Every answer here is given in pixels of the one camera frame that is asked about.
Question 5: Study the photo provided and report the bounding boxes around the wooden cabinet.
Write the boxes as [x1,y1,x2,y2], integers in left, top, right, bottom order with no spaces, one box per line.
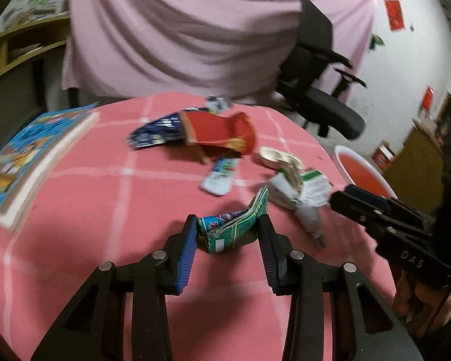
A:
[383,92,451,211]

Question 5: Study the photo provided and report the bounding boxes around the small silver wrapper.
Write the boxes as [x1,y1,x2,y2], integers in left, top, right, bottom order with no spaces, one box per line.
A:
[205,96,231,114]

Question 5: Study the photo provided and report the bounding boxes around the red snack bag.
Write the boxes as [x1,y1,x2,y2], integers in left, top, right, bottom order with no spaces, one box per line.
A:
[180,110,257,165]

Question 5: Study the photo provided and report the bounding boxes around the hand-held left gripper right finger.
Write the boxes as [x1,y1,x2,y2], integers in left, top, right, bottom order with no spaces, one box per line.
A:
[257,214,425,361]

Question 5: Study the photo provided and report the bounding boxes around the white blue flat wrapper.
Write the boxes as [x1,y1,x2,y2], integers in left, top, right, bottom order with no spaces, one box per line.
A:
[200,156,241,196]

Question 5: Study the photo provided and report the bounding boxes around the green white carton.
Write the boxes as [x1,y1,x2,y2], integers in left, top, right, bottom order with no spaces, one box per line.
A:
[268,165,333,249]

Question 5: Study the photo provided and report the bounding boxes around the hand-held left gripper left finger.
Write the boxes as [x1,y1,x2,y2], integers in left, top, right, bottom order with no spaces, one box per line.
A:
[30,214,199,361]

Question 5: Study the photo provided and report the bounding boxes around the colourful picture book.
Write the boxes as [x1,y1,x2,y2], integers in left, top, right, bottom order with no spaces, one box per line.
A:
[0,102,101,234]

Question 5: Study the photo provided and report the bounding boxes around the black office chair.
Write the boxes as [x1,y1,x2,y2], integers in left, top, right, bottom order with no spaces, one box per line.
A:
[274,0,367,140]

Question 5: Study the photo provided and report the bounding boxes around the papers in shelf cubby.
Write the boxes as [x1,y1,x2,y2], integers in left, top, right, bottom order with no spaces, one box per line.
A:
[9,43,42,59]

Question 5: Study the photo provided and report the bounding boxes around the pink checked tablecloth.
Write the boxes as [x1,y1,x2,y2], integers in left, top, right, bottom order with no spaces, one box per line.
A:
[0,92,399,361]

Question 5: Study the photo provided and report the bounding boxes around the red paper wall decoration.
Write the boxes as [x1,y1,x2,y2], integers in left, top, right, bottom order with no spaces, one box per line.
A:
[383,0,404,31]

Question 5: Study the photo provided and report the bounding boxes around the stack of books and papers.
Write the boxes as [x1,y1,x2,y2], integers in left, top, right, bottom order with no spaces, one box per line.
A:
[2,0,70,27]

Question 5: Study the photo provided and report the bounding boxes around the pink hanging cloth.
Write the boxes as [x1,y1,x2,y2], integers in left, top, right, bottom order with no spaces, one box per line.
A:
[62,0,378,108]

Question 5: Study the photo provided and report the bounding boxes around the red basin with white rim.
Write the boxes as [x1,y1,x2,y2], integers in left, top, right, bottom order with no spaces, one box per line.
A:
[334,145,399,201]

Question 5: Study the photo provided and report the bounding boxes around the person's right hand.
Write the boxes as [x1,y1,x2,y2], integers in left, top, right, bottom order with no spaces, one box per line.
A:
[393,267,451,340]

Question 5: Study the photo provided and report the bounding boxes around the crushed green drink carton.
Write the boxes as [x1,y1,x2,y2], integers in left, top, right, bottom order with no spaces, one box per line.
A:
[197,186,269,254]

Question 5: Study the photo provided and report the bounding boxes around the cream plastic case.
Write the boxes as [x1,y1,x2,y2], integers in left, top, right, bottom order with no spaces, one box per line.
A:
[258,146,305,170]

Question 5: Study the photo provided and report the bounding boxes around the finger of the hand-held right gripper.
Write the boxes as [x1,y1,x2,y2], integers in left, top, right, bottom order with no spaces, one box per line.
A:
[344,184,435,231]
[330,191,433,242]

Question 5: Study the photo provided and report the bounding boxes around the dark blue snack wrapper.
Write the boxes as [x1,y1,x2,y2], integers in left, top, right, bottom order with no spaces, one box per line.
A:
[127,111,186,151]

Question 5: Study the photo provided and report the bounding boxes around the red cardboard box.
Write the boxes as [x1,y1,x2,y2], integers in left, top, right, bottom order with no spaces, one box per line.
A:
[373,141,395,166]

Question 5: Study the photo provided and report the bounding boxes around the wooden shelf unit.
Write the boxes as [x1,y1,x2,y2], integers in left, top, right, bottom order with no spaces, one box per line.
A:
[0,13,73,91]

